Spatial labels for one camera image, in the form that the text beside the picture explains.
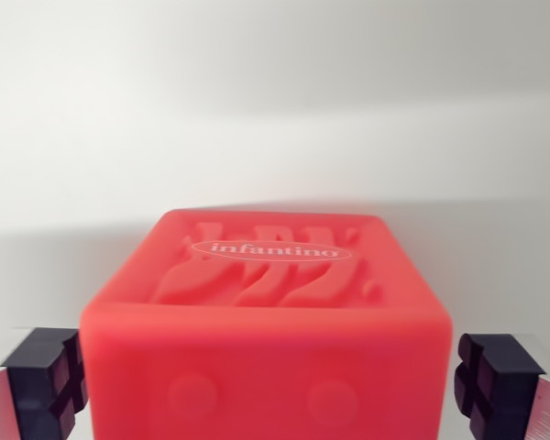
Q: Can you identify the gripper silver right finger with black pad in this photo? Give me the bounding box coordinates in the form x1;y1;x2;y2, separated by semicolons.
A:
452;333;550;440

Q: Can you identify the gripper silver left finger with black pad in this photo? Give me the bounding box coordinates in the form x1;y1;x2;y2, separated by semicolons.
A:
0;326;89;440

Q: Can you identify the red infantino rubber cube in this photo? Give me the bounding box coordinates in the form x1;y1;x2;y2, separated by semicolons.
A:
79;208;454;440

